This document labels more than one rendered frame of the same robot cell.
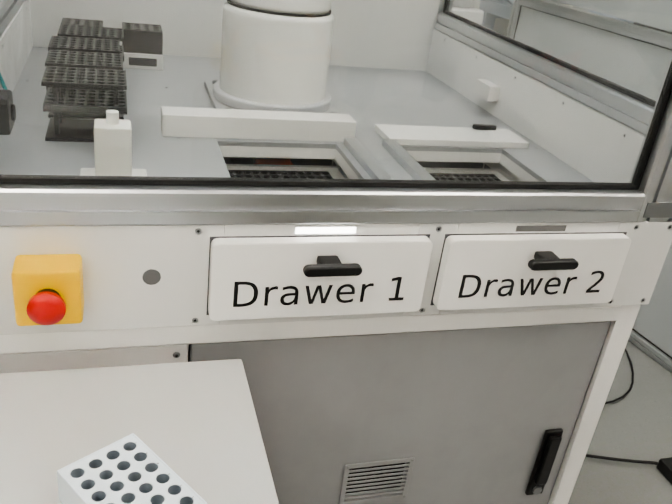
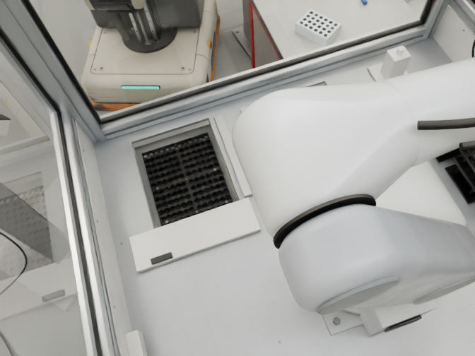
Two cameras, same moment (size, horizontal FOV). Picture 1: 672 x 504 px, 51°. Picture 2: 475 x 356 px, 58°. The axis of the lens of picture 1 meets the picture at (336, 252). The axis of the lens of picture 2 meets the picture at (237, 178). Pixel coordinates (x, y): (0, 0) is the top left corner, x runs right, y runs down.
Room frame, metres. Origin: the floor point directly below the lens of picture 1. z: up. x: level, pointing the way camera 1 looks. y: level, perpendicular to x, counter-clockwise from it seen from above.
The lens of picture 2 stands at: (1.58, -0.03, 1.81)
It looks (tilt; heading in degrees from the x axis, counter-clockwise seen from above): 62 degrees down; 188
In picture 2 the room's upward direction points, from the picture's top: 8 degrees counter-clockwise
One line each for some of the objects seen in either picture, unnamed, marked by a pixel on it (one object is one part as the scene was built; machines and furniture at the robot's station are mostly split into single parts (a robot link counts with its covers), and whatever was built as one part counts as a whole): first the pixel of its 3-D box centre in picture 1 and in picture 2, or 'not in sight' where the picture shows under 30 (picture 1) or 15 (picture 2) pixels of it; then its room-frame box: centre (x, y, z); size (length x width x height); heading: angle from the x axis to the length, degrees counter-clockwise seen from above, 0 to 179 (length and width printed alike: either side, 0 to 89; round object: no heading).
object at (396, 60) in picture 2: not in sight; (395, 63); (0.85, 0.30, 1.00); 0.09 x 0.08 x 0.10; 19
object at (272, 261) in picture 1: (322, 277); not in sight; (0.81, 0.01, 0.87); 0.29 x 0.02 x 0.11; 109
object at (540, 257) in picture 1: (548, 260); not in sight; (0.88, -0.29, 0.91); 0.07 x 0.04 x 0.01; 109
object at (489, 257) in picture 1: (533, 271); not in sight; (0.91, -0.28, 0.87); 0.29 x 0.02 x 0.11; 109
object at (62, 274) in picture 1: (49, 290); not in sight; (0.68, 0.32, 0.88); 0.07 x 0.05 x 0.07; 109
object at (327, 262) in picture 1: (330, 265); not in sight; (0.78, 0.00, 0.91); 0.07 x 0.04 x 0.01; 109
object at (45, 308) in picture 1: (46, 306); not in sight; (0.65, 0.31, 0.88); 0.04 x 0.03 x 0.04; 109
